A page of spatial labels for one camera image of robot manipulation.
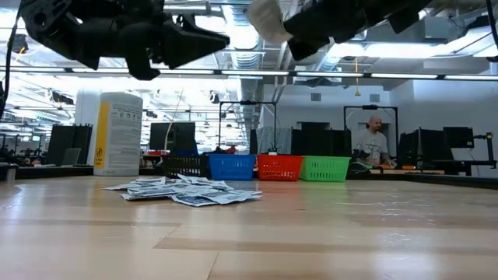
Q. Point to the long ceiling light strip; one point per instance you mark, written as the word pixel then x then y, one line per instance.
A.
pixel 428 76

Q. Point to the small grey container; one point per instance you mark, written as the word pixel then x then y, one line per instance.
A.
pixel 8 173

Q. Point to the black upright panel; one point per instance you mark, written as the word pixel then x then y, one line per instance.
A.
pixel 62 144

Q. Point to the person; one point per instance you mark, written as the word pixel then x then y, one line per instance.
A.
pixel 371 144
pixel 193 148

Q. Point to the green plastic basket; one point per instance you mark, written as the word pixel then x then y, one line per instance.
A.
pixel 325 169

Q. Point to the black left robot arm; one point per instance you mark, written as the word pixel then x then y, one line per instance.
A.
pixel 43 19

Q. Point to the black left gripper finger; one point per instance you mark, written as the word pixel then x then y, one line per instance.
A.
pixel 186 44
pixel 186 24

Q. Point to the blue print antiseptic packet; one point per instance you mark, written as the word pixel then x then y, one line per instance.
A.
pixel 231 197
pixel 118 187
pixel 194 179
pixel 149 180
pixel 192 200
pixel 132 197
pixel 151 192
pixel 219 185

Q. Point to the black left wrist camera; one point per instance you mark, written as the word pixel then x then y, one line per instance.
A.
pixel 144 9

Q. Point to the red plastic basket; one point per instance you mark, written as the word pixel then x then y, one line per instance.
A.
pixel 279 168

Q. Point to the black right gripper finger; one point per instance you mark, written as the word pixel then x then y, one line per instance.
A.
pixel 309 48
pixel 309 25

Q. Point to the silver corrugated ceiling duct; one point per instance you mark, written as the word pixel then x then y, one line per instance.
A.
pixel 249 58

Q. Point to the black clamp stand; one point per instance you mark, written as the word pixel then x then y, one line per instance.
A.
pixel 489 151

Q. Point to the black equipment cabinet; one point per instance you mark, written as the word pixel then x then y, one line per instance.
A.
pixel 315 142

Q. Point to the blue plastic basket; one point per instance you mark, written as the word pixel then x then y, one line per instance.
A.
pixel 232 167

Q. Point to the orange and green bar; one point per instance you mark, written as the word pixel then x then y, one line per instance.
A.
pixel 408 167

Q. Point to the black plastic basket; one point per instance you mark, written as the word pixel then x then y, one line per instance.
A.
pixel 186 166

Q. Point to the white wipes canister yellow label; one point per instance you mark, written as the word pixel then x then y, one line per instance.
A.
pixel 120 144

